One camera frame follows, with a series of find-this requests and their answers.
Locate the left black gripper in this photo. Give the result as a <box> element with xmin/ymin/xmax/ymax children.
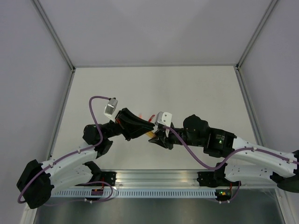
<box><xmin>106</xmin><ymin>108</ymin><xmax>157</xmax><ymax>141</ymax></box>

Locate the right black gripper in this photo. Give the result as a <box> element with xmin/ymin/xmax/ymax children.
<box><xmin>148</xmin><ymin>124</ymin><xmax>204</xmax><ymax>150</ymax></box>

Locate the orange marker cap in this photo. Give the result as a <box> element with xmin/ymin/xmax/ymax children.
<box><xmin>146</xmin><ymin>131</ymin><xmax>156</xmax><ymax>138</ymax></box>

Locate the orange marker pen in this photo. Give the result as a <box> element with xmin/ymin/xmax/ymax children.
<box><xmin>146</xmin><ymin>132</ymin><xmax>152</xmax><ymax>138</ymax></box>

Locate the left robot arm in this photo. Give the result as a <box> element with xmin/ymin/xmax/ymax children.
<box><xmin>16</xmin><ymin>108</ymin><xmax>155</xmax><ymax>209</ymax></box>

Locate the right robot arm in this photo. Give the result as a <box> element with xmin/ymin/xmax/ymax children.
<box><xmin>149</xmin><ymin>113</ymin><xmax>299</xmax><ymax>193</ymax></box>

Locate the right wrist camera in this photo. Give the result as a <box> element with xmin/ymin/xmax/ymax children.
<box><xmin>154</xmin><ymin>112</ymin><xmax>172</xmax><ymax>136</ymax></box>

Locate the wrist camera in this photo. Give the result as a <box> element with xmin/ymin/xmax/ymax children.
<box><xmin>154</xmin><ymin>112</ymin><xmax>172</xmax><ymax>136</ymax></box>
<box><xmin>104</xmin><ymin>98</ymin><xmax>118</xmax><ymax>122</ymax></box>

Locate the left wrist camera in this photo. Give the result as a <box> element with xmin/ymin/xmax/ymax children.
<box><xmin>104</xmin><ymin>98</ymin><xmax>118</xmax><ymax>122</ymax></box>

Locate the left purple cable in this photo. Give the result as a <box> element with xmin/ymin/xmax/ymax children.
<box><xmin>17</xmin><ymin>96</ymin><xmax>115</xmax><ymax>204</ymax></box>

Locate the aluminium mounting rail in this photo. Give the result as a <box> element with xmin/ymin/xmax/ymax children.
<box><xmin>35</xmin><ymin>169</ymin><xmax>287</xmax><ymax>189</ymax></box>

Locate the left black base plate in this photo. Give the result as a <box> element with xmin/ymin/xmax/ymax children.
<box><xmin>93</xmin><ymin>171</ymin><xmax>117</xmax><ymax>186</ymax></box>

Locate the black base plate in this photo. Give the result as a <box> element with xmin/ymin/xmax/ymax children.
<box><xmin>93</xmin><ymin>171</ymin><xmax>117</xmax><ymax>186</ymax></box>
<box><xmin>197</xmin><ymin>171</ymin><xmax>221</xmax><ymax>188</ymax></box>

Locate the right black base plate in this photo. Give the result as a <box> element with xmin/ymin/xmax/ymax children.
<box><xmin>197</xmin><ymin>171</ymin><xmax>221</xmax><ymax>188</ymax></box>

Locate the white slotted cable duct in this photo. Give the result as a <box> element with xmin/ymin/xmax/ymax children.
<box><xmin>53</xmin><ymin>187</ymin><xmax>217</xmax><ymax>198</ymax></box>

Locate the left aluminium frame post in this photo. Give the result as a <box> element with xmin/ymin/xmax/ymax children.
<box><xmin>30</xmin><ymin>0</ymin><xmax>75</xmax><ymax>72</ymax></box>

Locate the aluminium frame post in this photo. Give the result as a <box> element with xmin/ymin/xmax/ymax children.
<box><xmin>30</xmin><ymin>0</ymin><xmax>75</xmax><ymax>72</ymax></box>
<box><xmin>235</xmin><ymin>0</ymin><xmax>280</xmax><ymax>70</ymax></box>

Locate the right aluminium frame post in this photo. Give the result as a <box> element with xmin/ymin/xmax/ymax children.
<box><xmin>235</xmin><ymin>0</ymin><xmax>280</xmax><ymax>70</ymax></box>

